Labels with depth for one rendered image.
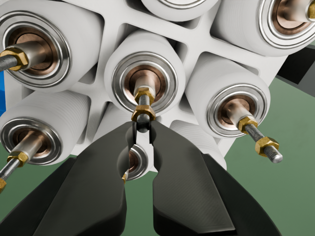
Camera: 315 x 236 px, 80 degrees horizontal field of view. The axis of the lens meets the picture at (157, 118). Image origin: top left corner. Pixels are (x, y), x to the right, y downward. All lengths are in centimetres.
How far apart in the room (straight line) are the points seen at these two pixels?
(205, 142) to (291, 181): 59
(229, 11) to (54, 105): 25
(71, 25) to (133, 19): 9
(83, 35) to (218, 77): 16
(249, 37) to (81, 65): 18
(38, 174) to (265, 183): 77
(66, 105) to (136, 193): 50
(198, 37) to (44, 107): 22
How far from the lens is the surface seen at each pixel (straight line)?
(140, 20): 28
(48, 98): 30
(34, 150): 28
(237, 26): 25
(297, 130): 70
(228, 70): 26
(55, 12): 23
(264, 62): 33
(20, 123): 29
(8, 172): 26
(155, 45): 21
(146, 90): 18
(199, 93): 25
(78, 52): 23
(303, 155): 79
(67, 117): 29
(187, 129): 33
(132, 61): 21
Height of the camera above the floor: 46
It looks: 61 degrees down
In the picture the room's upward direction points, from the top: 175 degrees clockwise
